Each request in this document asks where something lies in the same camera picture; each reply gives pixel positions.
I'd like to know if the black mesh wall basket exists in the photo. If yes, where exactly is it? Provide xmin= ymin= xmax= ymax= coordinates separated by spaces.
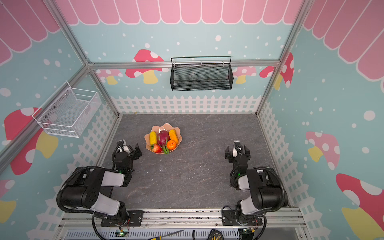
xmin=170 ymin=56 xmax=234 ymax=92

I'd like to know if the pink scalloped fruit bowl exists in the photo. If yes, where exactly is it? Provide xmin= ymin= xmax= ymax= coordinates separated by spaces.
xmin=145 ymin=123 xmax=183 ymax=152

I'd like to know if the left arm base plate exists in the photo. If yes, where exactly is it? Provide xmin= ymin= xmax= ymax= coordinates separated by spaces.
xmin=101 ymin=210 xmax=144 ymax=227

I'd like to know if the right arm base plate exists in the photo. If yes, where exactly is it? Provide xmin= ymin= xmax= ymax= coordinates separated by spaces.
xmin=221 ymin=209 xmax=263 ymax=226

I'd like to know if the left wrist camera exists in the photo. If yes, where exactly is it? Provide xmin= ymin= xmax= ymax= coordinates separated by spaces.
xmin=116 ymin=140 xmax=134 ymax=154

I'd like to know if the pink fake dragon fruit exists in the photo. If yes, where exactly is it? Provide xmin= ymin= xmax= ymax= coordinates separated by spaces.
xmin=157 ymin=130 xmax=170 ymax=154

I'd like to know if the green circuit board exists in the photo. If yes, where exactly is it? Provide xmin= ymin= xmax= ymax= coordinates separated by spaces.
xmin=115 ymin=230 xmax=130 ymax=238

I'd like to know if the red fake strawberry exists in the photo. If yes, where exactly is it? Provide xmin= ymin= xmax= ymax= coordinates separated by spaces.
xmin=151 ymin=144 xmax=163 ymax=153

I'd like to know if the orange fake tangerine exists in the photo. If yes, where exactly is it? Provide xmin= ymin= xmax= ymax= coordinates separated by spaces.
xmin=167 ymin=140 xmax=178 ymax=151

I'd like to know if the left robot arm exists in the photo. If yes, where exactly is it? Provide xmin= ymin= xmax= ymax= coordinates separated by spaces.
xmin=56 ymin=140 xmax=142 ymax=225

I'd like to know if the white wire wall basket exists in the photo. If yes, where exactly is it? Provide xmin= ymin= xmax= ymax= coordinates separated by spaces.
xmin=32 ymin=82 xmax=102 ymax=138

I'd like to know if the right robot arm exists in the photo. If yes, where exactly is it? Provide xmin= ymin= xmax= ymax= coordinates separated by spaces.
xmin=222 ymin=141 xmax=289 ymax=226

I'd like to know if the yellow handled screwdriver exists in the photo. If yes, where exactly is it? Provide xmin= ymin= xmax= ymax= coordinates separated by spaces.
xmin=149 ymin=230 xmax=185 ymax=240

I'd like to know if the orange yellow fake mango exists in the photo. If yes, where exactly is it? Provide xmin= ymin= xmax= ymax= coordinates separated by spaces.
xmin=169 ymin=129 xmax=179 ymax=144

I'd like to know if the black yellow tape measure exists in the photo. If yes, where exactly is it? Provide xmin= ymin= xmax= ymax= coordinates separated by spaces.
xmin=207 ymin=229 xmax=224 ymax=240

